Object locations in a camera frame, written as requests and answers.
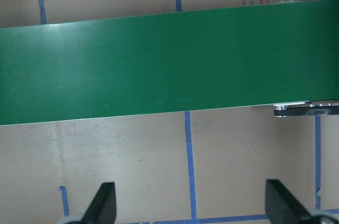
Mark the green conveyor belt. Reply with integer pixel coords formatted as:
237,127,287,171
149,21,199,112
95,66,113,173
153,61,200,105
1,0,338,126

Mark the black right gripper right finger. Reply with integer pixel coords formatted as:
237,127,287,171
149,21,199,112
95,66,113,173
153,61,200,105
265,179,317,224

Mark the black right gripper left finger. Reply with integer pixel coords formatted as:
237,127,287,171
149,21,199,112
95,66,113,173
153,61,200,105
83,182,117,223

